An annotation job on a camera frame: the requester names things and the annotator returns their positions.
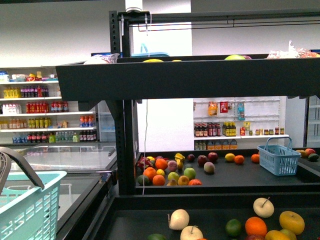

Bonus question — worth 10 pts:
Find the grey basket handle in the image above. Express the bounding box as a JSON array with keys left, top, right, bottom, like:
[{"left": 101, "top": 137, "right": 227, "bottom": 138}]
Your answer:
[{"left": 0, "top": 146, "right": 45, "bottom": 193}]

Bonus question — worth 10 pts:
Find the teal plastic shopping basket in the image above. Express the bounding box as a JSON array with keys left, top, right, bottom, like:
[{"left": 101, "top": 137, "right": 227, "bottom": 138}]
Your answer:
[{"left": 0, "top": 170, "right": 67, "bottom": 240}]

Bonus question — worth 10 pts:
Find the white sauce shelf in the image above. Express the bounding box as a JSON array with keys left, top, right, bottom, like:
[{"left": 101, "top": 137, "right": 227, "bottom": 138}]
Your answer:
[{"left": 193, "top": 96, "right": 286, "bottom": 151}]

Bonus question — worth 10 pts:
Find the white drinks shelf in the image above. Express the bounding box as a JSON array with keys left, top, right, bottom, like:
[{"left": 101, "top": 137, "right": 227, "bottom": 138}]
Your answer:
[{"left": 0, "top": 66, "right": 98, "bottom": 145}]

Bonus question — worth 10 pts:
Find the orange far tray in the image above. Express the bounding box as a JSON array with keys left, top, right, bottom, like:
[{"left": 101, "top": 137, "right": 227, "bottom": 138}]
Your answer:
[{"left": 143, "top": 167, "right": 157, "bottom": 182}]

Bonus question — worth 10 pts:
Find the green apple far tray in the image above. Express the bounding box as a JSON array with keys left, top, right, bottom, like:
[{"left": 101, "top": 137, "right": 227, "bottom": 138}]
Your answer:
[{"left": 183, "top": 167, "right": 196, "bottom": 180}]

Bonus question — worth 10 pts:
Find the glass top freezer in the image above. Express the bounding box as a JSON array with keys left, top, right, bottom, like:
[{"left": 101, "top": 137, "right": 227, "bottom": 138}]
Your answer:
[{"left": 11, "top": 142, "right": 118, "bottom": 229}]

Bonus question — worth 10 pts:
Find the white pear left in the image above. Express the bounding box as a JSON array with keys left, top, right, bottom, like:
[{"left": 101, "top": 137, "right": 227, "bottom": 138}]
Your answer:
[{"left": 167, "top": 209, "right": 190, "bottom": 231}]

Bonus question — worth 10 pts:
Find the green lime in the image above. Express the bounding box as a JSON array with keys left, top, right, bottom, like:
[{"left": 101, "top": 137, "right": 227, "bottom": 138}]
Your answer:
[
  {"left": 147, "top": 233, "right": 167, "bottom": 240},
  {"left": 224, "top": 218, "right": 242, "bottom": 237}
]

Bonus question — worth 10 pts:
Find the small blue plastic basket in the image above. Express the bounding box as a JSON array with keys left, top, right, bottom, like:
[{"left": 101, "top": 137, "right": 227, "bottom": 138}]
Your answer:
[{"left": 257, "top": 136, "right": 301, "bottom": 177}]

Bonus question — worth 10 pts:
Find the white pear with stem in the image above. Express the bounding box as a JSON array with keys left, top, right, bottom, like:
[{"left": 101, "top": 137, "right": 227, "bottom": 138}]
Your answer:
[{"left": 253, "top": 197, "right": 275, "bottom": 219}]

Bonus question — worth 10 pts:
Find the small orange mandarin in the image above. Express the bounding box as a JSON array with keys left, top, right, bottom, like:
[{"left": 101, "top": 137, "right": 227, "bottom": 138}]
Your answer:
[{"left": 244, "top": 216, "right": 268, "bottom": 237}]

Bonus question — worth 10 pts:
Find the red apple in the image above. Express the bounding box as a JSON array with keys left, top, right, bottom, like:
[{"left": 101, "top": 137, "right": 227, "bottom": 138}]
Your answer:
[{"left": 245, "top": 234, "right": 265, "bottom": 240}]

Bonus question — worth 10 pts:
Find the yellow orange fruit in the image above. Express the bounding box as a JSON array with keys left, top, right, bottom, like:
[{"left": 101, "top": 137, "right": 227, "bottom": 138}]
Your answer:
[{"left": 265, "top": 230, "right": 290, "bottom": 240}]

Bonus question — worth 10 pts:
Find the yellow round pear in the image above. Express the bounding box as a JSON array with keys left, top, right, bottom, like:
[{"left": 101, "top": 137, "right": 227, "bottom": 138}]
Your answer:
[{"left": 279, "top": 211, "right": 305, "bottom": 236}]

